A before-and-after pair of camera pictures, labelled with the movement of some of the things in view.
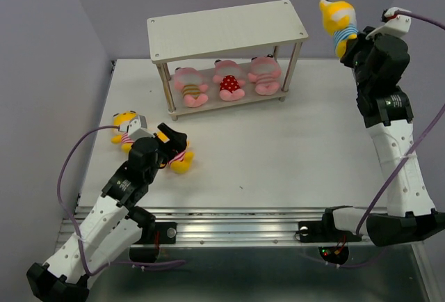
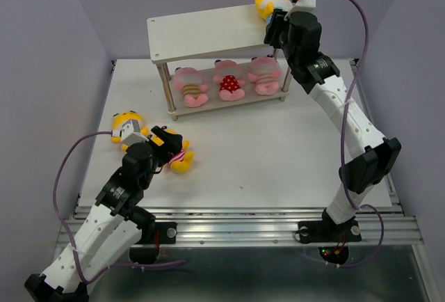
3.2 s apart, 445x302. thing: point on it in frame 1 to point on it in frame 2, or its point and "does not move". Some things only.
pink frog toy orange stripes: [188, 81] does not move
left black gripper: [177, 140] does not move
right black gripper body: [357, 56] to [290, 49]
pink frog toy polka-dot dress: [227, 75] does not move
